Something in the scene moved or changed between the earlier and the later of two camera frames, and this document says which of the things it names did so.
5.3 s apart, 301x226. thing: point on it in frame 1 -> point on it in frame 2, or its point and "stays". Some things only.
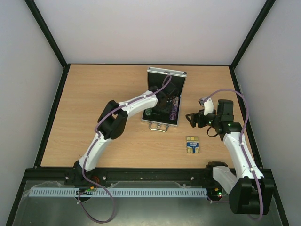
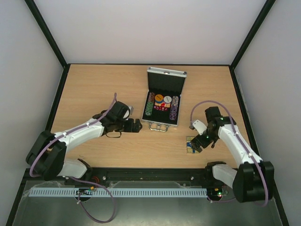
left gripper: x=167 y=110 -> x=137 y=129
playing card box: x=193 y=144 stays
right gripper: x=198 y=119 -> x=199 y=142
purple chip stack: x=173 y=114 stays
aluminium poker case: x=170 y=84 stays
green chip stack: x=148 y=112 stays
